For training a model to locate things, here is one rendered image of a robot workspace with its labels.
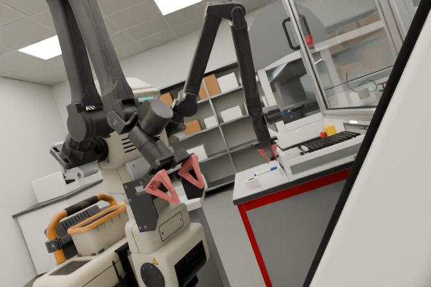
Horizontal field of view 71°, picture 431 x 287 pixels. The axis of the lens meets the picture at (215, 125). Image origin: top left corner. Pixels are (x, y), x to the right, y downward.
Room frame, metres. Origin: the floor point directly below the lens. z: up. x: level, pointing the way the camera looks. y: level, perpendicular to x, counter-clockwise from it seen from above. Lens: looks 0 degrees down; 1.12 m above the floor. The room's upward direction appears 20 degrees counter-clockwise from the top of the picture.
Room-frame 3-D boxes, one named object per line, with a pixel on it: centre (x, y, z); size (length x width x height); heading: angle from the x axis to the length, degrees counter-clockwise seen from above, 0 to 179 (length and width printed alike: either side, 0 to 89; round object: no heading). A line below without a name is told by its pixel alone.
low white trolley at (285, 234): (1.69, -0.28, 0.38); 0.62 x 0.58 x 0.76; 174
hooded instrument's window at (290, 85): (2.92, -1.05, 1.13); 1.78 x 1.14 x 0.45; 174
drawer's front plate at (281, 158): (1.29, -0.22, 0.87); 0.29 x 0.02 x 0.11; 174
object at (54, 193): (4.24, 2.32, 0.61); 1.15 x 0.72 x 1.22; 177
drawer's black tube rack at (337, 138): (1.27, -0.42, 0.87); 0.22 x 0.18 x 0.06; 84
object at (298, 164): (1.27, -0.43, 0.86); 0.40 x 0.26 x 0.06; 84
